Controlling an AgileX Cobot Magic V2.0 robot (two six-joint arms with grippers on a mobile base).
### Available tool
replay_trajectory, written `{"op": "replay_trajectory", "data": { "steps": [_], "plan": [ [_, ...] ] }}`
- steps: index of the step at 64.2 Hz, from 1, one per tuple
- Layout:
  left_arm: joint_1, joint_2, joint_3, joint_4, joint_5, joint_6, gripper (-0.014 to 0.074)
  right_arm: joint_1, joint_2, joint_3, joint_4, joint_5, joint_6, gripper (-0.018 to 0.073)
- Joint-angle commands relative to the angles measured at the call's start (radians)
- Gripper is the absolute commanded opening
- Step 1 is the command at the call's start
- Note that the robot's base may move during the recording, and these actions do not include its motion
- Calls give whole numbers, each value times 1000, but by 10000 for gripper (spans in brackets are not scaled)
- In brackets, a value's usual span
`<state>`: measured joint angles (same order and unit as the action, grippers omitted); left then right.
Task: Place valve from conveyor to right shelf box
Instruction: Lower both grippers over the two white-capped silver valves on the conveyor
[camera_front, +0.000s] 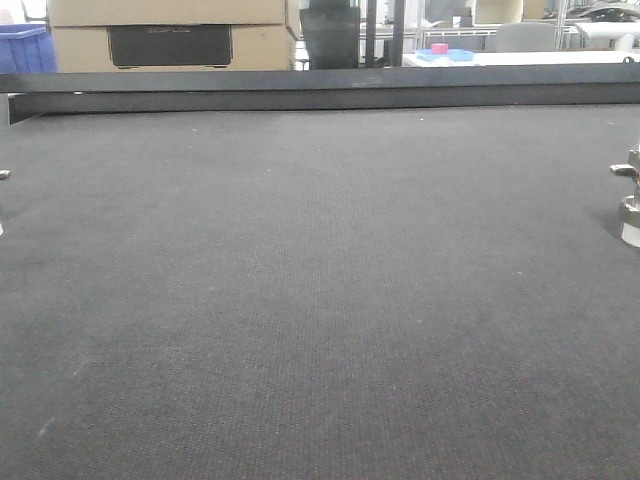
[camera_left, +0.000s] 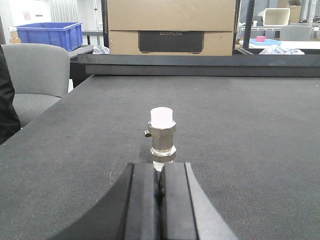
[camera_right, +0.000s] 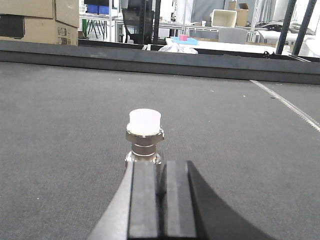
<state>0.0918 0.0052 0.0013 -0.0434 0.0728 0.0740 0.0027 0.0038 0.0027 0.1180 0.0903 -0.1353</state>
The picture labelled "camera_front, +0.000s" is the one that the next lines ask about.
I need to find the blue tray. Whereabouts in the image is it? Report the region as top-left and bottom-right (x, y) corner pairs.
(415, 49), (475, 62)

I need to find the black bin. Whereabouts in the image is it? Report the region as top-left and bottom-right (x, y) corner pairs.
(300, 0), (361, 70)

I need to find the pink tape roll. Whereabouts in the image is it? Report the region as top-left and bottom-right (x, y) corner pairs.
(431, 43), (449, 55)

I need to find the white table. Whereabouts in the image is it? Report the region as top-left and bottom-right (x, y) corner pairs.
(403, 50), (639, 68)

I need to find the blue plastic crate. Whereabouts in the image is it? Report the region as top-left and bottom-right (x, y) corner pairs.
(1, 24), (58, 74)

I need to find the large cardboard box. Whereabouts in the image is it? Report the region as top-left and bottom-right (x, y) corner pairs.
(47, 0), (300, 73)

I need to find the black conveyor side rail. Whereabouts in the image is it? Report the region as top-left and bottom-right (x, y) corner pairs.
(1, 62), (639, 118)

